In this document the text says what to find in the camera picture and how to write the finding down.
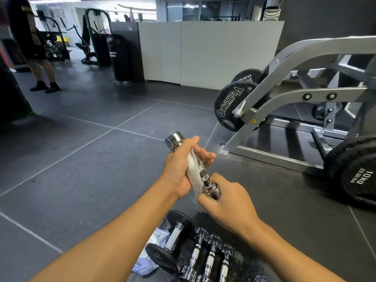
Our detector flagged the person's right hand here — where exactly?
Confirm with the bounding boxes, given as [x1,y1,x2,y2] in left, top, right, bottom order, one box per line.
[198,173,262,236]

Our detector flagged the person's left hand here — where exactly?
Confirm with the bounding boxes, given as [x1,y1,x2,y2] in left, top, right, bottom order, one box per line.
[160,136,217,199]

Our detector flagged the chrome dumbbell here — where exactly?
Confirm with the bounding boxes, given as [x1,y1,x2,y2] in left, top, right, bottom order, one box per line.
[196,234,223,282]
[219,244,234,282]
[165,131,221,202]
[180,227,210,282]

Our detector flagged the white cleaning cloth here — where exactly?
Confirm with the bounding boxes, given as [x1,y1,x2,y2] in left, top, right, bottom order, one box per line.
[186,148,207,203]

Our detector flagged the person's left forearm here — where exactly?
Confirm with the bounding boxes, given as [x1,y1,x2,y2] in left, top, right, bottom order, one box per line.
[29,176,180,282]

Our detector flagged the person's right forearm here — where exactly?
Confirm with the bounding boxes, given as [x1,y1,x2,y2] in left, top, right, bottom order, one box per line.
[243,218,348,282]

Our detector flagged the black rubber dumbbell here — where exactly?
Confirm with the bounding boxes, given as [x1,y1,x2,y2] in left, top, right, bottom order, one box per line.
[145,210,197,274]

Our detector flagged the large black weight plate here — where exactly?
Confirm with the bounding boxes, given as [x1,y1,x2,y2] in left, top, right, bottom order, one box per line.
[214,81,259,133]

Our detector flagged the white plastic bag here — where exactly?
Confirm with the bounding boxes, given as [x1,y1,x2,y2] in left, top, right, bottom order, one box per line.
[131,227,171,276]

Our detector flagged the white partition panels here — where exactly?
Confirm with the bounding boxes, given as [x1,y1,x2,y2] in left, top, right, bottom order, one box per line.
[138,21,285,91]

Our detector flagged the black cylindrical bin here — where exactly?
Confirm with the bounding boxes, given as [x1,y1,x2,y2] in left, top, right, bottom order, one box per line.
[107,33,133,84]

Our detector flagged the small black weight plate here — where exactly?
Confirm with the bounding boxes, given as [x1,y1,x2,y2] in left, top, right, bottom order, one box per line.
[311,103,327,121]

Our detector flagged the black seated exercise machine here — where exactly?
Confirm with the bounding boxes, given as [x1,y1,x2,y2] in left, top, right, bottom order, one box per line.
[60,17,98,65]

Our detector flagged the grey plate-loaded gym machine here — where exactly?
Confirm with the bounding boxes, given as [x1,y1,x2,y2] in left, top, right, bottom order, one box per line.
[219,36,376,176]

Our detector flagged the dark green machine base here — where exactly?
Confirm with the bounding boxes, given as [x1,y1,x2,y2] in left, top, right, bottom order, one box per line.
[0,54,36,124]

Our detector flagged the green cable machine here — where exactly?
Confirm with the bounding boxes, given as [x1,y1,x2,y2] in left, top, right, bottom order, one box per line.
[84,8,113,67]

